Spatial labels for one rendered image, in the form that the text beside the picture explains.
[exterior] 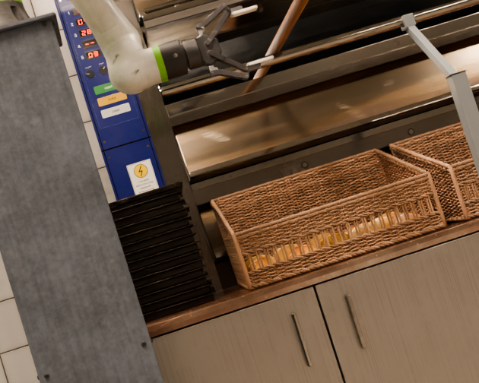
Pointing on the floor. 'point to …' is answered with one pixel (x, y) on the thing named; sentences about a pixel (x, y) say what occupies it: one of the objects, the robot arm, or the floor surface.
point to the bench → (350, 320)
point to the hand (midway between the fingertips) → (260, 33)
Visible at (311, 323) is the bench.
